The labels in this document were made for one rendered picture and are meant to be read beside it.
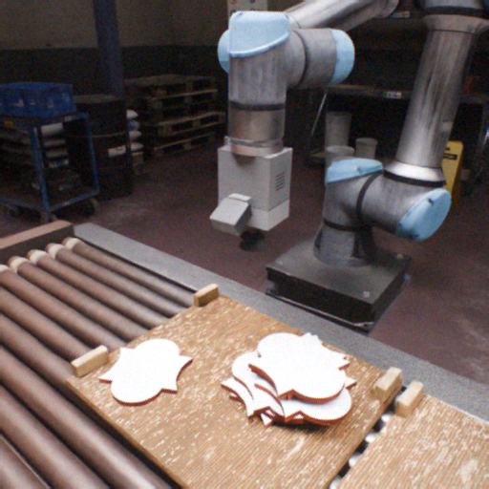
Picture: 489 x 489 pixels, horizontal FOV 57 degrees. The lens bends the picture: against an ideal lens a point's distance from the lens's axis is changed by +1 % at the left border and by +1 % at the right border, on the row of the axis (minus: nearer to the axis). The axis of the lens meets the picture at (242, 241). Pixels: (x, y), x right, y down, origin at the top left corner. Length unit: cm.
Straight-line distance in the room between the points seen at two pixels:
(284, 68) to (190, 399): 49
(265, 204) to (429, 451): 39
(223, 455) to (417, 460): 25
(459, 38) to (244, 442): 74
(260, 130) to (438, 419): 48
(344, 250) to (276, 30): 59
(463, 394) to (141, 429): 50
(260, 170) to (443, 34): 46
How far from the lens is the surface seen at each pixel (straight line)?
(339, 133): 522
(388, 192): 94
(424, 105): 93
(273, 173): 60
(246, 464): 65
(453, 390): 84
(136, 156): 554
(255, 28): 58
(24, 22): 579
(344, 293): 97
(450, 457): 71
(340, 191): 101
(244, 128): 59
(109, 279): 110
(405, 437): 71
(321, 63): 65
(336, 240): 105
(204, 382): 75
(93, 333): 92
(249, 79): 58
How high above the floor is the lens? 144
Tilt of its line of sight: 25 degrees down
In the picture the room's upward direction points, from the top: straight up
